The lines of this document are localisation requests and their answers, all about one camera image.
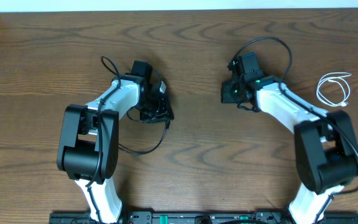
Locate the black usb cable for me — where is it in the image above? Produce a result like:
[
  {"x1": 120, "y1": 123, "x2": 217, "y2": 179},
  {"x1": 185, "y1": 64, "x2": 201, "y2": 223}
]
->
[{"x1": 116, "y1": 108, "x2": 172, "y2": 156}]

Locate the left camera cable black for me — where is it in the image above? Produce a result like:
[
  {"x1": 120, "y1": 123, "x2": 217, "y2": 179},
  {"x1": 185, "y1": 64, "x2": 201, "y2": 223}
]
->
[{"x1": 86, "y1": 55, "x2": 121, "y2": 223}]

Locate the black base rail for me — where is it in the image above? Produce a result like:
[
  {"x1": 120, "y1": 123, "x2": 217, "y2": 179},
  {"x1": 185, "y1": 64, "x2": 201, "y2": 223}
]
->
[{"x1": 48, "y1": 211, "x2": 358, "y2": 224}]

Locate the camera cable black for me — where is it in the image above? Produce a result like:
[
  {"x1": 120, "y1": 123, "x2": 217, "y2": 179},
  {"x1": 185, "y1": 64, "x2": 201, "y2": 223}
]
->
[
  {"x1": 227, "y1": 36, "x2": 358, "y2": 224},
  {"x1": 86, "y1": 55, "x2": 121, "y2": 223}
]

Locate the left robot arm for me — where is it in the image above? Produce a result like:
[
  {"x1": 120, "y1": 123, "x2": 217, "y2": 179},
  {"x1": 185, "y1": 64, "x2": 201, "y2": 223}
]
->
[{"x1": 57, "y1": 56, "x2": 174, "y2": 223}]

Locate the white usb cable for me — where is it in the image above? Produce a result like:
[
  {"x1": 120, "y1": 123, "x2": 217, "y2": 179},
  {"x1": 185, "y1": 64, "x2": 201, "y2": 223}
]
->
[{"x1": 316, "y1": 72, "x2": 352, "y2": 108}]

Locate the right camera cable black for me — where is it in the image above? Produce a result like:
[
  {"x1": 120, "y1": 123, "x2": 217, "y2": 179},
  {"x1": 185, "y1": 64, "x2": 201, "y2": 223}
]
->
[{"x1": 227, "y1": 36, "x2": 358, "y2": 224}]

